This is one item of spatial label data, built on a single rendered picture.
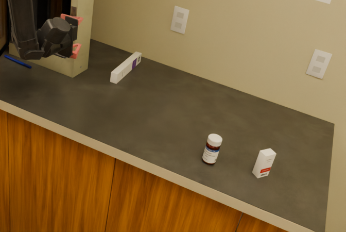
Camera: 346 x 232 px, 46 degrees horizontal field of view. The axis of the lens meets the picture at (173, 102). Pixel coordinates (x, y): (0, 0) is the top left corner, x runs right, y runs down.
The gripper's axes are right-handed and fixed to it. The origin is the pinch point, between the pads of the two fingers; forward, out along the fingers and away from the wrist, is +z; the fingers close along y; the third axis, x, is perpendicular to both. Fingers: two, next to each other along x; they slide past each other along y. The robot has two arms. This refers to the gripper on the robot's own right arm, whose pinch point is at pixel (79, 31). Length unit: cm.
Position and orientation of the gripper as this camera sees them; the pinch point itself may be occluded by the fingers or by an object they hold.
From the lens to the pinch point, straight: 144.8
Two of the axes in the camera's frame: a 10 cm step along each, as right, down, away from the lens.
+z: 3.7, -4.1, 8.4
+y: 1.8, -8.5, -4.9
